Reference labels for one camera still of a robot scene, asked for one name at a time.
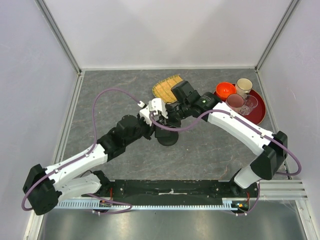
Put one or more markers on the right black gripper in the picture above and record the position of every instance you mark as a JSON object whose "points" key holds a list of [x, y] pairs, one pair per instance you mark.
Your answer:
{"points": [[171, 122]]}

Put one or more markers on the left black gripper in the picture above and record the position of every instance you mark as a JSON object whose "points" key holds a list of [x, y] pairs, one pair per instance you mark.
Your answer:
{"points": [[150, 129]]}

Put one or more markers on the black smartphone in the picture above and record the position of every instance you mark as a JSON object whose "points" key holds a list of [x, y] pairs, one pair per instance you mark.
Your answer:
{"points": [[162, 133]]}

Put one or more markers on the black phone stand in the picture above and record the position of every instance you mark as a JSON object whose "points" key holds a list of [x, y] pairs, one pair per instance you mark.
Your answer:
{"points": [[169, 141]]}

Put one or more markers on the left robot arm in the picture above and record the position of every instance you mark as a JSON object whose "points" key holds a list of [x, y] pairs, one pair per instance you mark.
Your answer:
{"points": [[45, 187]]}

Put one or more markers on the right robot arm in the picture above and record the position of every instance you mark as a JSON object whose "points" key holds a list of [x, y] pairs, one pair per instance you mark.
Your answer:
{"points": [[266, 145]]}

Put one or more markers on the woven bamboo tray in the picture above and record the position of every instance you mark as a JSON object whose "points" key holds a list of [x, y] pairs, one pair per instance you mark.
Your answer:
{"points": [[163, 88]]}

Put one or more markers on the orange bowl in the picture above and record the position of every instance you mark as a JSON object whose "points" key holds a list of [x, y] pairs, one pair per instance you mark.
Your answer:
{"points": [[224, 89]]}

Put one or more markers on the pink mug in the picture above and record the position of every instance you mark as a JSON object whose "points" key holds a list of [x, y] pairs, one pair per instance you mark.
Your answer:
{"points": [[235, 102]]}

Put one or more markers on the white ceramic mug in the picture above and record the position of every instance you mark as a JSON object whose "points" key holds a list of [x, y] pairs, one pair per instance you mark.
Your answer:
{"points": [[243, 87]]}

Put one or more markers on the clear glass cup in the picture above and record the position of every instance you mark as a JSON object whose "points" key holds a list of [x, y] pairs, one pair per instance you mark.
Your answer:
{"points": [[250, 103]]}

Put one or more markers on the red round tray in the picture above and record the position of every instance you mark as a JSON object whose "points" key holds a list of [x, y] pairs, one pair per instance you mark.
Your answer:
{"points": [[258, 114]]}

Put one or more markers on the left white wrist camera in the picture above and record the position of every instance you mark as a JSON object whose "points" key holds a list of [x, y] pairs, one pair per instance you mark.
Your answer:
{"points": [[145, 112]]}

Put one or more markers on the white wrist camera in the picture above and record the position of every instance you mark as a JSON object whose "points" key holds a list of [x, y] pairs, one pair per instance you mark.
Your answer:
{"points": [[158, 107], [145, 112]]}

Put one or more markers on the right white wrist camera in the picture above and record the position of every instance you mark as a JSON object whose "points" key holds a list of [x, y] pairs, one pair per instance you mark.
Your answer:
{"points": [[158, 107]]}

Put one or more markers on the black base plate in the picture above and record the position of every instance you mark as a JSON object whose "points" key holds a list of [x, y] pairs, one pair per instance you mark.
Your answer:
{"points": [[175, 192]]}

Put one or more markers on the slotted cable duct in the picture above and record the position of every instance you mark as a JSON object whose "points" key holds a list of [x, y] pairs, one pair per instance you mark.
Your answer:
{"points": [[102, 205]]}

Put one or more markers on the left aluminium frame post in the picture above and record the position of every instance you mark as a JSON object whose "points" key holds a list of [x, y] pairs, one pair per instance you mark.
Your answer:
{"points": [[43, 7]]}

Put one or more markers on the aluminium frame post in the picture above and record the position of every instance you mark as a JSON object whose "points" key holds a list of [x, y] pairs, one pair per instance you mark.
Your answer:
{"points": [[43, 7], [277, 33]]}

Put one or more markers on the right aluminium frame post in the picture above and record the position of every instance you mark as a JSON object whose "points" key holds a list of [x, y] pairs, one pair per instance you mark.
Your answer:
{"points": [[277, 33]]}

